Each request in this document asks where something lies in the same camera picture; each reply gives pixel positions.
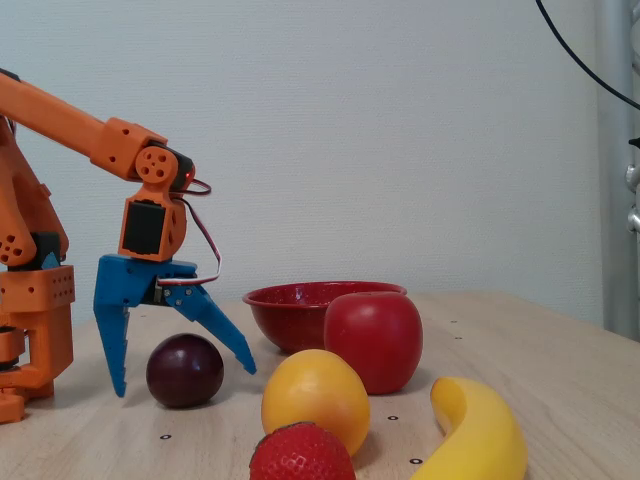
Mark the dark purple plum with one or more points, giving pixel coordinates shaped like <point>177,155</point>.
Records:
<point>185,372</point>

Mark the blue gripper with motor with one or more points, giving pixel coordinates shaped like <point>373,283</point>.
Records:
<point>131,280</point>

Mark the yellow banana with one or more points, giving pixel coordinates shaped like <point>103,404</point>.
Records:
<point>485,430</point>

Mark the red strawberry with green leaves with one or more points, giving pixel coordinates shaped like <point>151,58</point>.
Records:
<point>300,455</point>

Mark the red apple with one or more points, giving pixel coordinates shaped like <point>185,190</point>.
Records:
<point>375,345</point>

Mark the red speckled enamel bowl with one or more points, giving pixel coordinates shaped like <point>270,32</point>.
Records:
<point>290,320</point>

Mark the small black bracket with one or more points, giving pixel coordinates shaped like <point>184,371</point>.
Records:
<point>635,142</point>

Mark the grey metal pole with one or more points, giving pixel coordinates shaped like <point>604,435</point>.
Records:
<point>612,200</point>

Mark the silver metal clamp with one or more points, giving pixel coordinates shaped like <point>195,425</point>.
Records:
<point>634,175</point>

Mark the yellow orange peach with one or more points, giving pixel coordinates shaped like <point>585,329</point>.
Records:
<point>315,395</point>

